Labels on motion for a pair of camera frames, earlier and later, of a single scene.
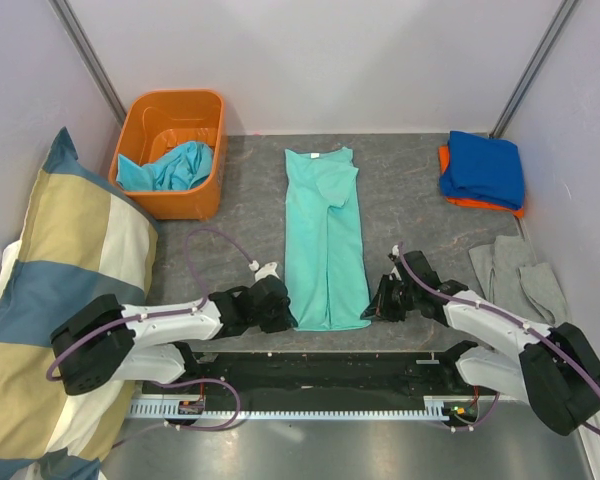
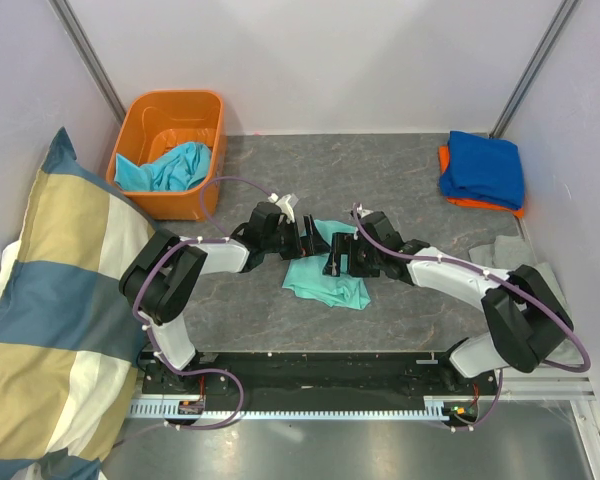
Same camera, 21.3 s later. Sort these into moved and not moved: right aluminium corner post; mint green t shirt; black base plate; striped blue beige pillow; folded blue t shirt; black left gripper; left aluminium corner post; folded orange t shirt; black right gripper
Moved: mint green t shirt; black left gripper; black right gripper
Not moved: striped blue beige pillow; right aluminium corner post; black base plate; folded orange t shirt; left aluminium corner post; folded blue t shirt
